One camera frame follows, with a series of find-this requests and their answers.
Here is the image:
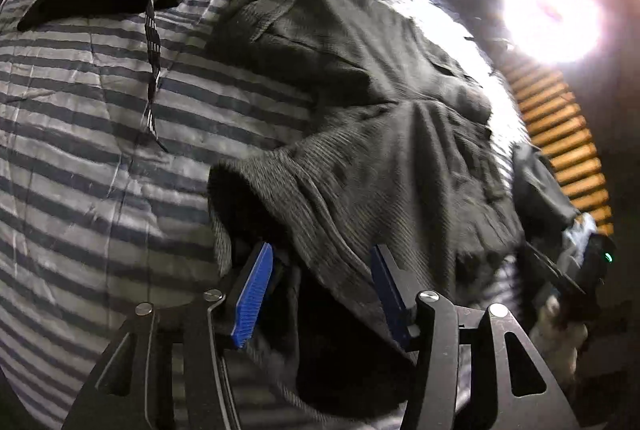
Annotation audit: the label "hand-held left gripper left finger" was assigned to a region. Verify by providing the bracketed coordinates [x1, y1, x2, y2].
[61, 242, 275, 430]

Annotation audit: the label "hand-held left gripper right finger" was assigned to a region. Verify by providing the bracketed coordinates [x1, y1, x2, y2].
[370, 244, 586, 430]

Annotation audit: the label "dark grey corduroy pants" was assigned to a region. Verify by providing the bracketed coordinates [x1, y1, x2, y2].
[205, 0, 531, 418]

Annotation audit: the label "person's right hand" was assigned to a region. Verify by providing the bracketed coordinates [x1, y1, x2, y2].
[529, 295, 590, 383]

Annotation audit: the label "wooden slatted panel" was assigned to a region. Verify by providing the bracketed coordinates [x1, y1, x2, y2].
[502, 55, 615, 236]

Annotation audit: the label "striped grey bed sheet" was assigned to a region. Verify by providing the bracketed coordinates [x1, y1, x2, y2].
[0, 0, 521, 430]

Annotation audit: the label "bright round lamp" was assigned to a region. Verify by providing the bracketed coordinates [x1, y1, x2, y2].
[501, 0, 601, 65]

